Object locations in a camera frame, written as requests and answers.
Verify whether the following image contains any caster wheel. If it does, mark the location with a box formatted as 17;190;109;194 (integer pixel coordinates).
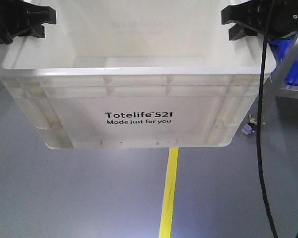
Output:
241;114;265;135

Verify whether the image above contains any white Totelife plastic crate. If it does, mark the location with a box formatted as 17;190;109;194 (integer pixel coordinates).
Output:
0;0;263;149

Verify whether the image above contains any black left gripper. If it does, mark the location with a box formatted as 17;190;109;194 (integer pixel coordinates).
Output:
0;0;57;44

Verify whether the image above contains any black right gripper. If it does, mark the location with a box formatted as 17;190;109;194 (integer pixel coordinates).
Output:
221;0;298;41

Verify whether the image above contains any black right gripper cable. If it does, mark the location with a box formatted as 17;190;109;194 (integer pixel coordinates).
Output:
255;0;298;238

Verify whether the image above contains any grey steel shelf frame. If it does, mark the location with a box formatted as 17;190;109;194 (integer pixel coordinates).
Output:
270;29;298;100

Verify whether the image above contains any yellow floor tape line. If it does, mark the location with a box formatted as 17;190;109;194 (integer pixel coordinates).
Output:
158;147;179;238

